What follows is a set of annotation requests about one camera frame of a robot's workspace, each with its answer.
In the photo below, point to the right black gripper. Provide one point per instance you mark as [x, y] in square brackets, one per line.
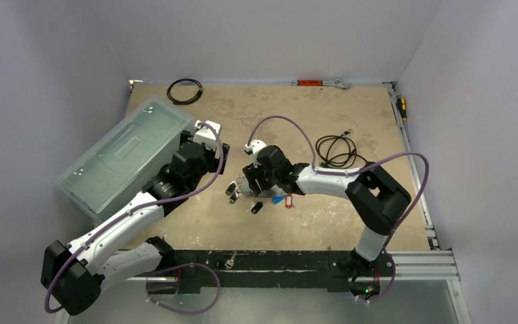
[250, 176]

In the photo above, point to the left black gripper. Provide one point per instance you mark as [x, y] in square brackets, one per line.
[216, 164]

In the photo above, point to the black key fob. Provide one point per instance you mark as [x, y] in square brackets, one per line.
[256, 207]
[231, 188]

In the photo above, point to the blue key tag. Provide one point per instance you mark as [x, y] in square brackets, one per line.
[277, 199]

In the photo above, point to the red key tag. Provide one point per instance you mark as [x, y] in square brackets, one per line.
[289, 201]

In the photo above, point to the silver key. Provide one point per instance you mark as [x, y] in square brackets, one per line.
[230, 262]

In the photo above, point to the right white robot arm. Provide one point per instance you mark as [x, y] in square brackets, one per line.
[379, 200]

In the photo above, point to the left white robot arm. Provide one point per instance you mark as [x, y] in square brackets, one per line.
[77, 273]

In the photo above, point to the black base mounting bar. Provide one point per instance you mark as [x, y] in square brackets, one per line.
[332, 270]

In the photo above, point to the clear plastic storage box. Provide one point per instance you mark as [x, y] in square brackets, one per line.
[108, 175]

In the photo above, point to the yellow black screwdriver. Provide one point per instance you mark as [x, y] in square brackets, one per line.
[402, 108]

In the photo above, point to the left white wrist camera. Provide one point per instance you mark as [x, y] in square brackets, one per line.
[206, 133]

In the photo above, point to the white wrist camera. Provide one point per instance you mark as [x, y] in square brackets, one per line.
[206, 133]
[254, 147]

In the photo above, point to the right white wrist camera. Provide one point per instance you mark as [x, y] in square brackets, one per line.
[254, 147]

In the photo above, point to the red handled adjustable wrench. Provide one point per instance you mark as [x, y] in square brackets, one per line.
[337, 83]

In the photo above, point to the aluminium frame rail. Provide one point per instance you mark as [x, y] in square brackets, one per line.
[432, 264]

